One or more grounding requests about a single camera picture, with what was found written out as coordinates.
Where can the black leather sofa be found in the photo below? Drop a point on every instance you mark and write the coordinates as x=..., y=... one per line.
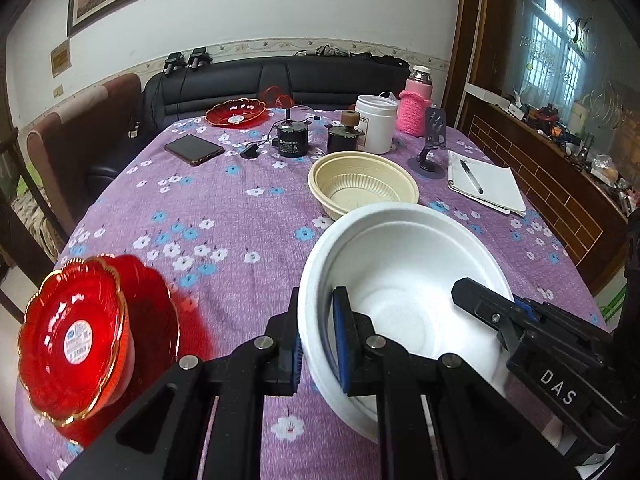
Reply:
x=240, y=80

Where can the wall socket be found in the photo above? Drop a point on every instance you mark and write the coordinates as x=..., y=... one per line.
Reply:
x=58, y=91

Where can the black smartphone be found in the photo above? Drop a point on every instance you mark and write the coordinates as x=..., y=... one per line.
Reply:
x=192, y=150

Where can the small black adapter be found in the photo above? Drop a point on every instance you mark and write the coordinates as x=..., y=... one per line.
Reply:
x=249, y=151

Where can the dark jar with cork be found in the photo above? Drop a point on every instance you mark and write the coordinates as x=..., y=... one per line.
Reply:
x=342, y=140

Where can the bottle in pink knit sleeve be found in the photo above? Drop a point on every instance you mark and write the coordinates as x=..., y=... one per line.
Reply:
x=414, y=110

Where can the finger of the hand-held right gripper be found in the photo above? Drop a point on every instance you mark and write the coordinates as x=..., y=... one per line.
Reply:
x=560, y=317
x=480, y=300

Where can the black phone stand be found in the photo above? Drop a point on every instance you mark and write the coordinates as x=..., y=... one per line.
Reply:
x=435, y=125

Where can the clear plastic container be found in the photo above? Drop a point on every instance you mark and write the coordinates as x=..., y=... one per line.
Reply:
x=302, y=111

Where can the white plastic bucket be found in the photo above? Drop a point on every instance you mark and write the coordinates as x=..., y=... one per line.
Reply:
x=377, y=125

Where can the dark wooden chair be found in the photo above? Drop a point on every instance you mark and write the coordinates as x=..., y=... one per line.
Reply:
x=25, y=200

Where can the cream plastic bowl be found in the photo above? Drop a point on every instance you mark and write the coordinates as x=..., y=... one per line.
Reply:
x=350, y=180

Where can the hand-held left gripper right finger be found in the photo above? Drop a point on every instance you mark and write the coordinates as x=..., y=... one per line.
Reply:
x=342, y=340

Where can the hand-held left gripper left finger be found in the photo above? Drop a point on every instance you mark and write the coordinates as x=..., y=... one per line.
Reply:
x=280, y=360

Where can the small wall plaque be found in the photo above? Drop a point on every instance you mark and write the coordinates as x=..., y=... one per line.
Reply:
x=60, y=60

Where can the small red plate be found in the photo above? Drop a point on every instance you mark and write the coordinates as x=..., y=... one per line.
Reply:
x=235, y=112

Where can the white notepad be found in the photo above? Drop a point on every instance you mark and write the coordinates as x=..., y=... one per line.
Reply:
x=495, y=180

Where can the red plate with gold print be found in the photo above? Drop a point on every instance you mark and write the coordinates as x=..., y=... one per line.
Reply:
x=155, y=310

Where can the brown upholstered chair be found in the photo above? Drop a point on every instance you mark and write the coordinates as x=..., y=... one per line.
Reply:
x=65, y=150

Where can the wooden cabinet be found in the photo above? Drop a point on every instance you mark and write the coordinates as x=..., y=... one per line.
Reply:
x=540, y=175

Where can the gold-rimmed red plate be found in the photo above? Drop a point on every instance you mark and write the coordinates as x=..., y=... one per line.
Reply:
x=60, y=310

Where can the black pen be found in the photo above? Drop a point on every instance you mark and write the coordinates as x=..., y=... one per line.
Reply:
x=471, y=176

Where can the black electric motor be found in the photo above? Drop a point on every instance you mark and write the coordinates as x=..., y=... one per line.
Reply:
x=292, y=137

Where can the black clamp device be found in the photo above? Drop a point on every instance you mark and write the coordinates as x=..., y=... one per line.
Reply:
x=174, y=62
x=198, y=57

